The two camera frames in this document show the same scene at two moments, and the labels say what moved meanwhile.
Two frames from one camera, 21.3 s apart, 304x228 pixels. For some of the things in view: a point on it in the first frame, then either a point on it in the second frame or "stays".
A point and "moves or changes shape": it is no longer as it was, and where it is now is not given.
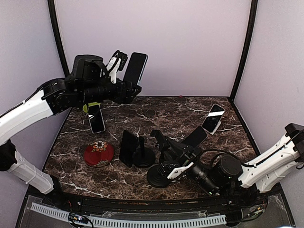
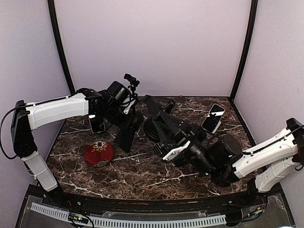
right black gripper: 185,158 to 182,135
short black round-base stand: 143,157 to 150,129
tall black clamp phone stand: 157,175 to 134,83
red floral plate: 99,153 stays
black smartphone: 128,146 moves or changes shape
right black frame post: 249,47 stays
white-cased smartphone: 213,118 stays
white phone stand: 218,125 stays
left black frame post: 53,18 stays
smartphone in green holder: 97,122 stays
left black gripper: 127,97 to 129,124
